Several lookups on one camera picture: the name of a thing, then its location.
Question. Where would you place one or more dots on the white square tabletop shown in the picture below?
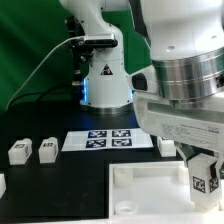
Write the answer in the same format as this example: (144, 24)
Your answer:
(153, 193)

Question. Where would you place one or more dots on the black camera stand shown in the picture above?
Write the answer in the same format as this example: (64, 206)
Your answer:
(80, 55)

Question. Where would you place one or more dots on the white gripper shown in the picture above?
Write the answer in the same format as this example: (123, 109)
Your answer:
(202, 128)

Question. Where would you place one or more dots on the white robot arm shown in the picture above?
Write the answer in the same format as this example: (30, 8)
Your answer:
(180, 95)

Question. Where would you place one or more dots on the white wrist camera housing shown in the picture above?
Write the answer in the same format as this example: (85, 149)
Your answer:
(144, 83)

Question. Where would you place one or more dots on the white sheet with markers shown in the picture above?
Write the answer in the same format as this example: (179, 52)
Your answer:
(106, 139)

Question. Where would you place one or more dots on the white block left edge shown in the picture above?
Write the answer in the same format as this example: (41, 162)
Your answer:
(2, 185)

